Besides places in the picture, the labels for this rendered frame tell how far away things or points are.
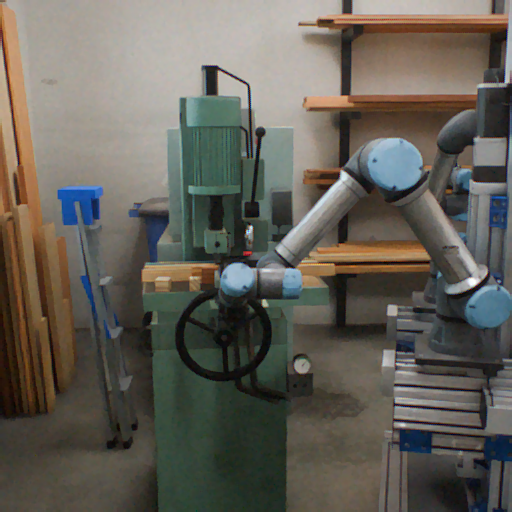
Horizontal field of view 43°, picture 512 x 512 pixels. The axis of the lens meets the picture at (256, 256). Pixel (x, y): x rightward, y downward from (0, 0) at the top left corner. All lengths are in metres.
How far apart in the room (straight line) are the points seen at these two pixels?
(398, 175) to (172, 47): 3.18
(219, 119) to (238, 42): 2.45
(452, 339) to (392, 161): 0.54
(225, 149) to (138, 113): 2.46
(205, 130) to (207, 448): 1.05
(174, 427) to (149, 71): 2.84
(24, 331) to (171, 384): 1.37
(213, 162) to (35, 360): 1.72
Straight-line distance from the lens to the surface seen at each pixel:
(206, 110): 2.12
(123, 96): 4.57
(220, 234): 2.18
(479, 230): 2.02
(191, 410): 2.23
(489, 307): 1.67
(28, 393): 3.50
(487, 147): 2.02
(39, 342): 3.50
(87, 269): 2.92
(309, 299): 2.15
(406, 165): 1.54
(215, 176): 2.13
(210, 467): 2.33
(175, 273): 2.25
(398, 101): 4.13
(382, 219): 4.68
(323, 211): 1.67
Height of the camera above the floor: 1.42
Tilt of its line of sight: 11 degrees down
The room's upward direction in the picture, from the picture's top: straight up
